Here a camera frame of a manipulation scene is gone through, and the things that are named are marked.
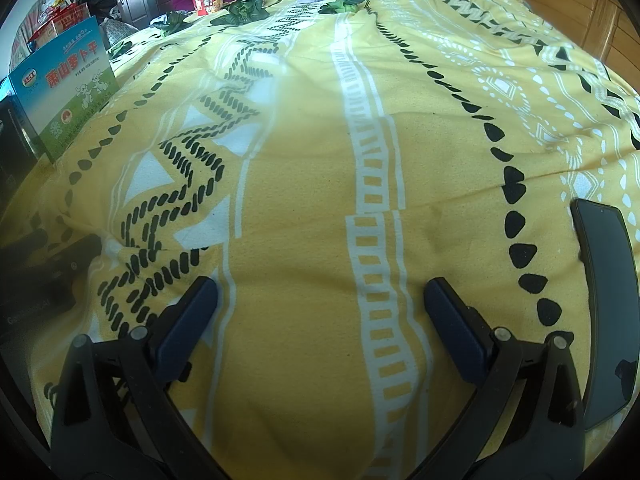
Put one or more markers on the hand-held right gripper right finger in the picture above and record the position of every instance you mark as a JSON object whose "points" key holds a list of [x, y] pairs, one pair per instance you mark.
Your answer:
{"points": [[452, 320]]}

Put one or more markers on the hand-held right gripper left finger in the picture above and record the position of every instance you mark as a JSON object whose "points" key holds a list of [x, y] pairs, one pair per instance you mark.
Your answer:
{"points": [[192, 310]]}

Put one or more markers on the black product box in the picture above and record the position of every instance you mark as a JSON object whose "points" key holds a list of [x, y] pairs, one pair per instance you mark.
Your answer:
{"points": [[15, 150]]}

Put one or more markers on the black smartphone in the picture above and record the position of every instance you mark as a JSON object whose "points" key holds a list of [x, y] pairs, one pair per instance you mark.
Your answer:
{"points": [[607, 310]]}

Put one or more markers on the yellow patterned blanket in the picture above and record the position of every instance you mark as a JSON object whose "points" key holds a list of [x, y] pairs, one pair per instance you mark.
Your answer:
{"points": [[300, 185]]}

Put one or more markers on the blue and green carton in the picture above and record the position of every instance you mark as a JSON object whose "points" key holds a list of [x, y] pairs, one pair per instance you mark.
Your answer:
{"points": [[70, 85]]}

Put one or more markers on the red cardboard box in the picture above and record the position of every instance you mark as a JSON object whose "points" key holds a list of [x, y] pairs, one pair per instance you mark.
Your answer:
{"points": [[60, 22]]}

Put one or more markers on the red instant noodle cup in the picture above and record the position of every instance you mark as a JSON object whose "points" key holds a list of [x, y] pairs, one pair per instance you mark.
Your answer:
{"points": [[207, 1]]}

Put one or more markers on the wooden headboard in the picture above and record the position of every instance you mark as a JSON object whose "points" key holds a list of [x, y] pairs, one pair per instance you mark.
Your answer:
{"points": [[565, 5]]}

